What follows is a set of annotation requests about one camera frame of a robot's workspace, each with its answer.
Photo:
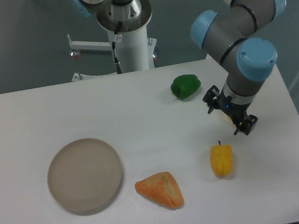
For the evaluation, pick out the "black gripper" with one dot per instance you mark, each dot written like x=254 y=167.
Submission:
x=233 y=105

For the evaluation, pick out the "green bell pepper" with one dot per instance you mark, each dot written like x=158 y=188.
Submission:
x=184 y=86

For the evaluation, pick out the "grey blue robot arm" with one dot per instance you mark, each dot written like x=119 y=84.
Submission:
x=228 y=38

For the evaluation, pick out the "yellow bell pepper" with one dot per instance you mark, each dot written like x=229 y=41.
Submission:
x=221 y=159

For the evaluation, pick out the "yellow banana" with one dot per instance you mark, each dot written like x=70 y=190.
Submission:
x=226 y=118

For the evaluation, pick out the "orange triangular bread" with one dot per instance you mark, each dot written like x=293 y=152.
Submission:
x=161 y=188

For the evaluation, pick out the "beige round plate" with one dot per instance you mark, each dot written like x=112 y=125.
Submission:
x=85 y=176

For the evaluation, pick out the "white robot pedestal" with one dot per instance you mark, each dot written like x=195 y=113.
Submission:
x=128 y=41

